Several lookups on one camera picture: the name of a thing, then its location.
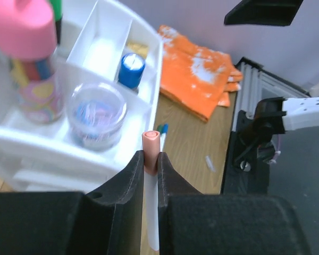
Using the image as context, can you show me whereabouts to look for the small yellow eraser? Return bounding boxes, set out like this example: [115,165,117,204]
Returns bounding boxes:
[126,41,149,59]

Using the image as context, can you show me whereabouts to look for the white plastic drawer organizer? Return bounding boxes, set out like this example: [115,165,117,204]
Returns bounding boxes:
[0,1,163,192]

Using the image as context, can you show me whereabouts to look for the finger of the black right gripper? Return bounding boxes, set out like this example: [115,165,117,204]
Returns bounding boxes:
[224,0,303,26]

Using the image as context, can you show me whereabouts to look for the aluminium frame rails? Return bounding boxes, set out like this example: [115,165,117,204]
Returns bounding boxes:
[232,57,310,131]

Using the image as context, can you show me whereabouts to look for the pink lid pencil tube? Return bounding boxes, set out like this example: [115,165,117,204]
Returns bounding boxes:
[0,1,64,123]

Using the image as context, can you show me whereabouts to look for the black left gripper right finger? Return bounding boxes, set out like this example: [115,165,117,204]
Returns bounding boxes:
[157,152,205,254]

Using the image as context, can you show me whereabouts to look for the blue cap marker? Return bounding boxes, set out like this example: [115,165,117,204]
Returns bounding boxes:
[160,123,169,152]

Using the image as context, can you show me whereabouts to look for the pink cap white marker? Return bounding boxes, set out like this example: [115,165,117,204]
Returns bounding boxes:
[142,131,161,251]

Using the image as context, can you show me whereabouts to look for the orange white tie-dye cloth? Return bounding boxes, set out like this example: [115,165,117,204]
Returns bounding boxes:
[158,25,243,122]

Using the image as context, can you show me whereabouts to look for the black green highlighter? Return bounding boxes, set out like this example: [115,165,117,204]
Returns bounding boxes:
[49,0,63,45]

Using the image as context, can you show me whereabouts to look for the blue cap clear tube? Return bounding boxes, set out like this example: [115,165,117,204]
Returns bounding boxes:
[117,53,146,90]

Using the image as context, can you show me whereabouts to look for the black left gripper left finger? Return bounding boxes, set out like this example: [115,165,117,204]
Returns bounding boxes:
[66,150,144,254]

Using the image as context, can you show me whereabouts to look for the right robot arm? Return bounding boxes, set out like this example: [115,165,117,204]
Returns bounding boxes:
[224,1,319,171]

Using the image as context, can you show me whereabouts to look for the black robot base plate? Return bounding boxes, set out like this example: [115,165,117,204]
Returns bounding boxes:
[221,110,270,195]

